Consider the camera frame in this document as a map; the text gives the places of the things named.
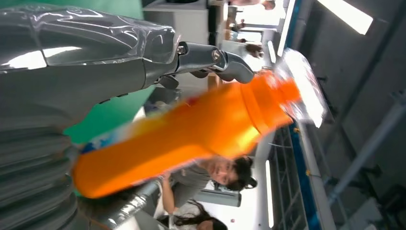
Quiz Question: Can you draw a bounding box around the ceiling light panel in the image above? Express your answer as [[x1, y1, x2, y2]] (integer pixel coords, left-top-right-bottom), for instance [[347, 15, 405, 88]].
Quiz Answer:
[[317, 0, 374, 35]]

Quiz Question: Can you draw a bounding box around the grey laptop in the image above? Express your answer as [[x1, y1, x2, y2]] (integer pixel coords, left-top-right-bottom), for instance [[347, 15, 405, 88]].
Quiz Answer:
[[194, 189, 242, 207]]

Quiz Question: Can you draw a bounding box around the orange plastic bottle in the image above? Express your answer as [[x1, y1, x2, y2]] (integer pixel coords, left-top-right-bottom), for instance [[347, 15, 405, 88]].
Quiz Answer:
[[72, 47, 327, 199]]

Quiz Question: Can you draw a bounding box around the person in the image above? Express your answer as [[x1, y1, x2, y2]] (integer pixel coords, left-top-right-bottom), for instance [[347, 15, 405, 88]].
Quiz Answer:
[[160, 155, 258, 217], [157, 200, 229, 230]]

